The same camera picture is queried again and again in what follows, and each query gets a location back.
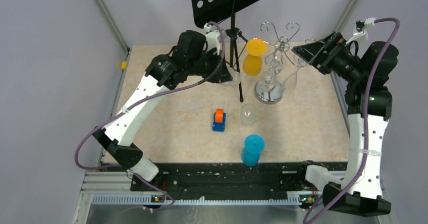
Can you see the black music stand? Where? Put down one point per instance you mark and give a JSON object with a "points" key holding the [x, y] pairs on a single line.
{"points": [[218, 11]]}

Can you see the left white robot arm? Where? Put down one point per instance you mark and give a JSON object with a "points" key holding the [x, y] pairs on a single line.
{"points": [[197, 58]]}

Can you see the blue plastic wine glass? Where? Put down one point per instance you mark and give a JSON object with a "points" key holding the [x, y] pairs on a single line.
{"points": [[251, 152]]}

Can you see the yellow clamp left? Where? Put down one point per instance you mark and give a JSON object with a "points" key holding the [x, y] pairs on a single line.
{"points": [[123, 65]]}

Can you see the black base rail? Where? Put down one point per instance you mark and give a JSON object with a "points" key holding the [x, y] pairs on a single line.
{"points": [[232, 181]]}

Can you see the orange plastic wine glass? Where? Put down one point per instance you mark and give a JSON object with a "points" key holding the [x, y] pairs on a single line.
{"points": [[253, 62]]}

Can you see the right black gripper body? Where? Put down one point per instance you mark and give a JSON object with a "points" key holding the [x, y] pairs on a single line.
{"points": [[339, 61]]}

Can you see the clear wine glass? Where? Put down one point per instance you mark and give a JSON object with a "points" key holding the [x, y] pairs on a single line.
{"points": [[268, 78]]}

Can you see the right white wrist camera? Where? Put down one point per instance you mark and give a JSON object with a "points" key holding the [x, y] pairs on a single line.
{"points": [[359, 29]]}

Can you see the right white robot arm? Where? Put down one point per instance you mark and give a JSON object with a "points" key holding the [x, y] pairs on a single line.
{"points": [[369, 108]]}

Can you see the clear glass with clips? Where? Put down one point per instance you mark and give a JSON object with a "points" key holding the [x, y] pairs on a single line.
{"points": [[234, 78]]}

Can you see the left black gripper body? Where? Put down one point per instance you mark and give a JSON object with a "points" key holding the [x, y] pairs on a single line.
{"points": [[209, 62]]}

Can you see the silver wire glass rack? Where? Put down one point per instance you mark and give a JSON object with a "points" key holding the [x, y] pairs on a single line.
{"points": [[281, 47]]}

